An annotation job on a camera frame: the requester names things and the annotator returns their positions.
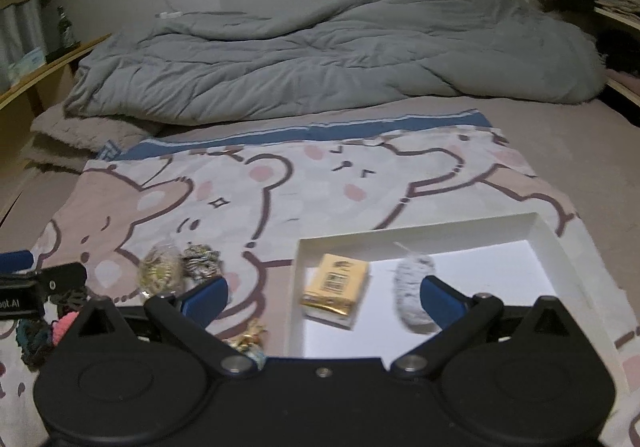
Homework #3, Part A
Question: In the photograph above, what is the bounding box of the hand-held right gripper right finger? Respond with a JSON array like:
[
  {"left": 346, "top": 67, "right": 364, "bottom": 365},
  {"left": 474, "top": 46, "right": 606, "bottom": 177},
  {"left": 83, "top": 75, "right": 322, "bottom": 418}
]
[{"left": 391, "top": 275, "right": 576, "bottom": 378}]

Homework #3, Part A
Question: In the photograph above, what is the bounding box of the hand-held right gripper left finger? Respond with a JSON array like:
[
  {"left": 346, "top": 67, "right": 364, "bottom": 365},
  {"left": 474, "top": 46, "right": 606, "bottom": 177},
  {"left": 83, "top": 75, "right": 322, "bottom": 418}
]
[{"left": 75, "top": 275, "right": 257, "bottom": 379}]

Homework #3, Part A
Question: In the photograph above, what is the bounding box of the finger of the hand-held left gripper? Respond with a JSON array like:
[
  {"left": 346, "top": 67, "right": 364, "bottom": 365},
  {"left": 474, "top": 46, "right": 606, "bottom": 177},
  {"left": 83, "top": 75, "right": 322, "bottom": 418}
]
[
  {"left": 31, "top": 263, "right": 88, "bottom": 300},
  {"left": 0, "top": 252, "right": 35, "bottom": 274}
]

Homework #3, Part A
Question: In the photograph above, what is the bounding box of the black scrunchie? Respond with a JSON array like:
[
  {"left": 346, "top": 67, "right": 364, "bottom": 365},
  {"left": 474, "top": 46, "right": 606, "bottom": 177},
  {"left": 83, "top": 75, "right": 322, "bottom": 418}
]
[{"left": 52, "top": 288, "right": 91, "bottom": 315}]

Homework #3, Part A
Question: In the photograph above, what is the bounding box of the braided rope hair tie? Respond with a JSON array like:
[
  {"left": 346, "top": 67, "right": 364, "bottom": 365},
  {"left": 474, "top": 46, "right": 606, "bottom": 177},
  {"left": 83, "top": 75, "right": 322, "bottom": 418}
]
[{"left": 181, "top": 242, "right": 223, "bottom": 284}]

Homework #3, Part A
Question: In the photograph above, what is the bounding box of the white shallow box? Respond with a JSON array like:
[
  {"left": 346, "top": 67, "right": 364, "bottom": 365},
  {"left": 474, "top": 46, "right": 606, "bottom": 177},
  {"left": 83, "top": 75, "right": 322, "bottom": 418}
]
[{"left": 283, "top": 212, "right": 615, "bottom": 368}]

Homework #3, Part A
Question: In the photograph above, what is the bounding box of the fluffy white scrunchie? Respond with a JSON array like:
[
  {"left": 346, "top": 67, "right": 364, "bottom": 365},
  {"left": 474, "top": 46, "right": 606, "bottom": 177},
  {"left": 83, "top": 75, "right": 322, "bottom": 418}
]
[{"left": 392, "top": 242, "right": 438, "bottom": 334}]

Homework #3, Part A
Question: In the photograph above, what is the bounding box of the dark teal scrunchie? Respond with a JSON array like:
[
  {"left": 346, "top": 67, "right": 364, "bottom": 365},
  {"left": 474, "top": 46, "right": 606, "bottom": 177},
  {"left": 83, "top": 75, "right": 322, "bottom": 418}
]
[{"left": 14, "top": 318, "right": 55, "bottom": 370}]

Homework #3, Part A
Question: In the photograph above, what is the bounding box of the pink scrunchie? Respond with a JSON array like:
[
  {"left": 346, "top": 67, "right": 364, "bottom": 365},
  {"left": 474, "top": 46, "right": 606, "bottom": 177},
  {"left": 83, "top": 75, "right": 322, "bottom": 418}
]
[{"left": 50, "top": 311, "right": 82, "bottom": 347}]

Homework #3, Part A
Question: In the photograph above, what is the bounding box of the gold scrunchie in clear bag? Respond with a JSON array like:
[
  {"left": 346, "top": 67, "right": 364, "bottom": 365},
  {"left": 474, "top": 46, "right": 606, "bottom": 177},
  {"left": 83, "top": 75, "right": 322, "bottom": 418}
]
[{"left": 137, "top": 243, "right": 187, "bottom": 299}]

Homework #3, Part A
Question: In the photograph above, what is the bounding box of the yellow tissue packet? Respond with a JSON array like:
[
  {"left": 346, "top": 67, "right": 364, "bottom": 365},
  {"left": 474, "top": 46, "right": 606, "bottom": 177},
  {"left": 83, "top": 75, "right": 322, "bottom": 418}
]
[{"left": 299, "top": 253, "right": 372, "bottom": 329}]

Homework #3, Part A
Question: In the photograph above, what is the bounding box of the beige fleece blanket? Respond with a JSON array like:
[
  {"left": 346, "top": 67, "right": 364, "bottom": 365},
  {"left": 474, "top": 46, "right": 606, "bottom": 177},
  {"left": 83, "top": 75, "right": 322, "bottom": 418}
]
[{"left": 22, "top": 104, "right": 168, "bottom": 175}]

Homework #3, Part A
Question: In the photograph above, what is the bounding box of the bear printed blanket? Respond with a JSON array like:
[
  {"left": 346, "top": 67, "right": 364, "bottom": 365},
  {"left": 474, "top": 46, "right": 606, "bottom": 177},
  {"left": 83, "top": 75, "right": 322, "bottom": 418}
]
[{"left": 0, "top": 109, "right": 640, "bottom": 447}]

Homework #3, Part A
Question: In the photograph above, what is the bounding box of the wooden bedside shelf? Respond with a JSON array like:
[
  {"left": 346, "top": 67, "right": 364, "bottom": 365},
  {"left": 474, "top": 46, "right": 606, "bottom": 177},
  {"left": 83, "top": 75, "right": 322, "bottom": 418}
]
[{"left": 0, "top": 33, "right": 113, "bottom": 128}]

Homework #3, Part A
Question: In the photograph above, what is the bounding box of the pale blue tissue pack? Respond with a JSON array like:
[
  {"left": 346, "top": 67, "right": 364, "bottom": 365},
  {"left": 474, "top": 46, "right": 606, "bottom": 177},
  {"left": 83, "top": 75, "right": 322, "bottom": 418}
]
[{"left": 7, "top": 49, "right": 46, "bottom": 82}]

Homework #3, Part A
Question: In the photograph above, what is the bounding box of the dark glass bottle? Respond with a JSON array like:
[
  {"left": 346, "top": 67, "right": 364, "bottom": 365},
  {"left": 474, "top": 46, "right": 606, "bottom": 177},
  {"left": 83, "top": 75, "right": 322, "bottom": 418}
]
[{"left": 55, "top": 6, "right": 78, "bottom": 52}]

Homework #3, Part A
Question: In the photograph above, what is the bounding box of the grey quilt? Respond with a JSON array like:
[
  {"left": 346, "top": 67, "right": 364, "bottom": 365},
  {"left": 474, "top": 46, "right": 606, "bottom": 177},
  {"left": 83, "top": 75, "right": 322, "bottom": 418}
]
[{"left": 64, "top": 0, "right": 607, "bottom": 122}]

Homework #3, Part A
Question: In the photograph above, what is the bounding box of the patterned folded cloth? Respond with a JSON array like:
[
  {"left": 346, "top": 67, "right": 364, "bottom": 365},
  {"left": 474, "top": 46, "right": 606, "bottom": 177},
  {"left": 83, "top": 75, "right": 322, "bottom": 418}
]
[{"left": 594, "top": 0, "right": 640, "bottom": 25}]

